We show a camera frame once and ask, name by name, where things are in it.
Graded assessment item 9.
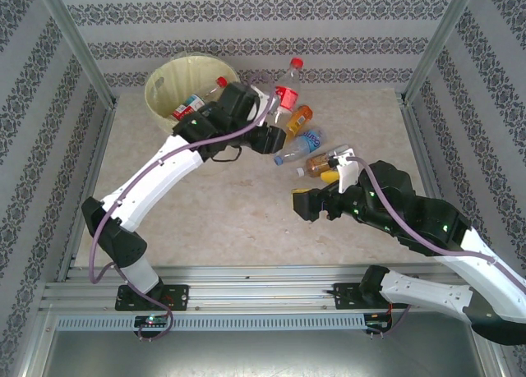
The red white label bottle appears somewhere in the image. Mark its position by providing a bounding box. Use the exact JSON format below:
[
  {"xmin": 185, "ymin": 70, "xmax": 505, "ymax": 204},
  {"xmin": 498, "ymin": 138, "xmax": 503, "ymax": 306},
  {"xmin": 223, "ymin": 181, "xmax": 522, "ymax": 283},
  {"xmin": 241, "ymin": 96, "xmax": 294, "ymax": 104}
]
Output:
[{"xmin": 171, "ymin": 76, "xmax": 228, "ymax": 122}]

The clear bottle blue pink-lettered label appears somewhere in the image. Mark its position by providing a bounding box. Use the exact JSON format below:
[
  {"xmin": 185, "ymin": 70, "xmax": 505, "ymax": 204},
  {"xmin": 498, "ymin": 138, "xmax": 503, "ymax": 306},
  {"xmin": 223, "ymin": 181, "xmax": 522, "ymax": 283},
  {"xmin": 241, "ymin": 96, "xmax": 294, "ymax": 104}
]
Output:
[{"xmin": 274, "ymin": 128, "xmax": 329, "ymax": 166}]

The tall cola bottle red label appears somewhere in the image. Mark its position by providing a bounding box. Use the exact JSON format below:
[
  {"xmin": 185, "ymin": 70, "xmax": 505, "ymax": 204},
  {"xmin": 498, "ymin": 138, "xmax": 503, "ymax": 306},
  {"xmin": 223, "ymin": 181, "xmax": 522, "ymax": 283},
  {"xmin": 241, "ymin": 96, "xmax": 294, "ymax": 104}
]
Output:
[{"xmin": 270, "ymin": 57, "xmax": 304, "ymax": 126}]

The cream plastic bin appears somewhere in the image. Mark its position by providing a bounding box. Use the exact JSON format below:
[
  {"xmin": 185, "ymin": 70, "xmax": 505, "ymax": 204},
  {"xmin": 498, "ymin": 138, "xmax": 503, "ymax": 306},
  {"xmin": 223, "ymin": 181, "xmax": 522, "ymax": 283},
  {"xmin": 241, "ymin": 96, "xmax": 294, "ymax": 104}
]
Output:
[{"xmin": 144, "ymin": 53, "xmax": 243, "ymax": 145}]

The cream waste bin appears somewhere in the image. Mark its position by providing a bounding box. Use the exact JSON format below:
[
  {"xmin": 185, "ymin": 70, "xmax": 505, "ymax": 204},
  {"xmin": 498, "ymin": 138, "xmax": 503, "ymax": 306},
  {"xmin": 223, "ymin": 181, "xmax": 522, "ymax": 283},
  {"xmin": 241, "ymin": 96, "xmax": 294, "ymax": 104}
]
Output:
[{"xmin": 144, "ymin": 53, "xmax": 243, "ymax": 145}]

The brown tea bottle red label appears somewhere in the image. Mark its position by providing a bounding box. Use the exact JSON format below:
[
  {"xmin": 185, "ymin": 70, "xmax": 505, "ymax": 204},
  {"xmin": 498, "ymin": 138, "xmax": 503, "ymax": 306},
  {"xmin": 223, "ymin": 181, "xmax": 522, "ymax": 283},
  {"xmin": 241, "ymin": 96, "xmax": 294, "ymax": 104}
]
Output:
[{"xmin": 296, "ymin": 145, "xmax": 353, "ymax": 178}]

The orange juice bottle yellow cap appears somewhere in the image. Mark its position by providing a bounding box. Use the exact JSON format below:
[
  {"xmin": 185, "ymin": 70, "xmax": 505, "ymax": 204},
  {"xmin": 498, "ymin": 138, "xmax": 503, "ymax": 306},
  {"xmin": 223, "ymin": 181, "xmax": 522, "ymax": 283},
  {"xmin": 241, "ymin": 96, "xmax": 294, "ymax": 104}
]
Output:
[{"xmin": 285, "ymin": 104, "xmax": 314, "ymax": 144}]

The small circuit board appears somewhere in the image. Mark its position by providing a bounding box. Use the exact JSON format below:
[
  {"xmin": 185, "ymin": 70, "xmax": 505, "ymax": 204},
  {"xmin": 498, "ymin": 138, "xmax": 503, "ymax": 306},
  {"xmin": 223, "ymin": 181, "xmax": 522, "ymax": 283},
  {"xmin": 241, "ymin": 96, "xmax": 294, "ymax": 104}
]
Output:
[
  {"xmin": 364, "ymin": 312, "xmax": 394, "ymax": 335},
  {"xmin": 134, "ymin": 314, "xmax": 170, "ymax": 329}
]

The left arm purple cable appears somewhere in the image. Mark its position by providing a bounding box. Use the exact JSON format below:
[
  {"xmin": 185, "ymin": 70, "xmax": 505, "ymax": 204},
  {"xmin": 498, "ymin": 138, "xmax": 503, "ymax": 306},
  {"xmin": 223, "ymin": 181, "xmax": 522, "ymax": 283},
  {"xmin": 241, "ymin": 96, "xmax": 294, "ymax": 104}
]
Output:
[{"xmin": 88, "ymin": 71, "xmax": 277, "ymax": 342}]

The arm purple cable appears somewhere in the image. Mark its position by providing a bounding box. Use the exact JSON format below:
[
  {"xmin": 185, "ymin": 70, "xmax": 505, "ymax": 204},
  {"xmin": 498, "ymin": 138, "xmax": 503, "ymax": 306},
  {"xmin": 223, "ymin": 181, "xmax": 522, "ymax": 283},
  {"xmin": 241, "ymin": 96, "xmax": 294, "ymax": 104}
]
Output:
[
  {"xmin": 347, "ymin": 155, "xmax": 526, "ymax": 338},
  {"xmin": 88, "ymin": 71, "xmax": 277, "ymax": 342}
]

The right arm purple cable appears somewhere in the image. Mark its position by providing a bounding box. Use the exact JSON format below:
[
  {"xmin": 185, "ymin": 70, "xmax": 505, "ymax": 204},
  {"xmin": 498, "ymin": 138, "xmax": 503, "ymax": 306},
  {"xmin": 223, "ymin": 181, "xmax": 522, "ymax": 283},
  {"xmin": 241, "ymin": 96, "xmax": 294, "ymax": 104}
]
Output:
[{"xmin": 347, "ymin": 155, "xmax": 526, "ymax": 338}]

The left gripper thin black cable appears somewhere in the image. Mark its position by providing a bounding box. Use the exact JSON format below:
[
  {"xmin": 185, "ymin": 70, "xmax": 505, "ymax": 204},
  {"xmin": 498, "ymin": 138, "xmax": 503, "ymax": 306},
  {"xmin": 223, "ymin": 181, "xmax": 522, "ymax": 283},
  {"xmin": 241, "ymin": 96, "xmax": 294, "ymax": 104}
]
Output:
[{"xmin": 210, "ymin": 145, "xmax": 242, "ymax": 163}]

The aluminium table edge rail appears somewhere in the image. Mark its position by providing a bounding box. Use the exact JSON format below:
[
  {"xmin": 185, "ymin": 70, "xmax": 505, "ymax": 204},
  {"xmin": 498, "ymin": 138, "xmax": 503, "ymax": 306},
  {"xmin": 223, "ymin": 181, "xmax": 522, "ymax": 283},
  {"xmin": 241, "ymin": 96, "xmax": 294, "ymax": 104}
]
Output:
[
  {"xmin": 396, "ymin": 88, "xmax": 447, "ymax": 208},
  {"xmin": 56, "ymin": 99, "xmax": 117, "ymax": 283}
]

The wide aluminium mounting rail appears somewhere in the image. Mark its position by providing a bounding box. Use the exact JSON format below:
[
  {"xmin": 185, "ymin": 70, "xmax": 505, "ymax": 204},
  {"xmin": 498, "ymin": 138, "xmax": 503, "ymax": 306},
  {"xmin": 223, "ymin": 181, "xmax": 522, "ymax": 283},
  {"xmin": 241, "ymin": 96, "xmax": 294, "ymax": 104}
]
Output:
[{"xmin": 39, "ymin": 264, "xmax": 468, "ymax": 312}]

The grey slotted cable duct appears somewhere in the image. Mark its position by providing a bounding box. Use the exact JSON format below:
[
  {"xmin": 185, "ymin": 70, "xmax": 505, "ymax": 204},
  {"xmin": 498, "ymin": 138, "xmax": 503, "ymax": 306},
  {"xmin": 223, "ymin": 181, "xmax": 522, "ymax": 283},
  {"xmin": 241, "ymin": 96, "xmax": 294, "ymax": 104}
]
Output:
[{"xmin": 55, "ymin": 313, "xmax": 367, "ymax": 333}]

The aluminium frame post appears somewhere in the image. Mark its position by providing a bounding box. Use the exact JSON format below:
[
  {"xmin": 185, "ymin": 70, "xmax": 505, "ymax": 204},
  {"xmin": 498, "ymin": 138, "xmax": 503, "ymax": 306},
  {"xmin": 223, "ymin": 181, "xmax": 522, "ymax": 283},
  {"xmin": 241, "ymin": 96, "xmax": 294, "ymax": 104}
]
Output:
[
  {"xmin": 32, "ymin": 0, "xmax": 117, "ymax": 107},
  {"xmin": 401, "ymin": 0, "xmax": 481, "ymax": 103}
]

